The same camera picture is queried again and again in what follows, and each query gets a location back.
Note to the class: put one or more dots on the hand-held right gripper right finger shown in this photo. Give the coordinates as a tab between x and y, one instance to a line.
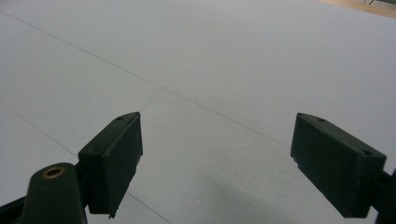
336	168

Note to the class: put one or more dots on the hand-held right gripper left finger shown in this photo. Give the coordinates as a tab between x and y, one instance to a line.
113	161

